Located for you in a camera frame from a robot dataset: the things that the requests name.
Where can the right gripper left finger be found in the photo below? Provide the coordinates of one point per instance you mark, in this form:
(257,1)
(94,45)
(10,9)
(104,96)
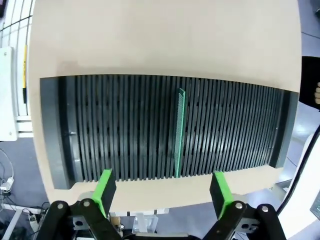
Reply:
(100,195)

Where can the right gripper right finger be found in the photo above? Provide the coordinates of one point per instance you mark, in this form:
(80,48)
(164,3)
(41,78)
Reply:
(222,195)

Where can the green circuit board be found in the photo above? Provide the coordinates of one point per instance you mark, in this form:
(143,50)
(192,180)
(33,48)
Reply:
(180,137)

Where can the person right hand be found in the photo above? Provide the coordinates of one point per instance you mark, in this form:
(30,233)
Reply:
(317,91)

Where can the white power strip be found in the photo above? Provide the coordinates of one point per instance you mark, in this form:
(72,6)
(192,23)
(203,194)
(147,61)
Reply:
(36,216)

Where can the black slotted board rack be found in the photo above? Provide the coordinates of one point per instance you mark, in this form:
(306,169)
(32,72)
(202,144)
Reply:
(125,125)

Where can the white power adapter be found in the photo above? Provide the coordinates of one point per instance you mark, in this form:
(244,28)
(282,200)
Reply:
(7,185)

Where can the white control box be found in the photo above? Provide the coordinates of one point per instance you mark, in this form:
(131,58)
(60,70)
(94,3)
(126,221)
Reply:
(7,95)

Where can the yellow black strip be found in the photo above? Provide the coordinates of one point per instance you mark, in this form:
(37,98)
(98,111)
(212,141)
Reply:
(24,75)

